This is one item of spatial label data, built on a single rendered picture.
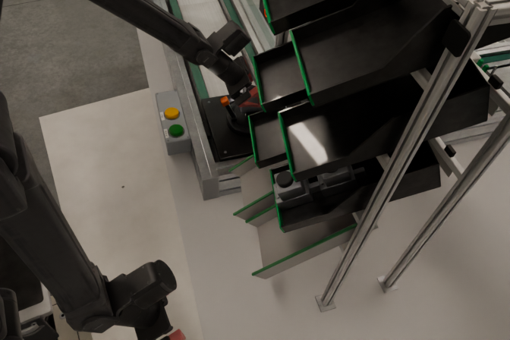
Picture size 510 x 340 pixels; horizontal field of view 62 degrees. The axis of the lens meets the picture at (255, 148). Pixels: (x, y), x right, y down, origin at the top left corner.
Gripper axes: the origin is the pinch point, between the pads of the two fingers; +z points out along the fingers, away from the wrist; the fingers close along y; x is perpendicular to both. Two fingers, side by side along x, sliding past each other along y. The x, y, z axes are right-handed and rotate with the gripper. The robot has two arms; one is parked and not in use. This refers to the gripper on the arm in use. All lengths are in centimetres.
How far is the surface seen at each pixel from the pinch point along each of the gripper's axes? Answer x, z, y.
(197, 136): 20.8, -1.1, -1.6
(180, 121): 23.2, -4.0, 5.1
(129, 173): 42.7, -7.2, -2.6
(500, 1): -42, -41, -52
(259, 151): -1.2, -14.3, -29.1
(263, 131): -3.3, -13.4, -24.5
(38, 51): 141, 25, 181
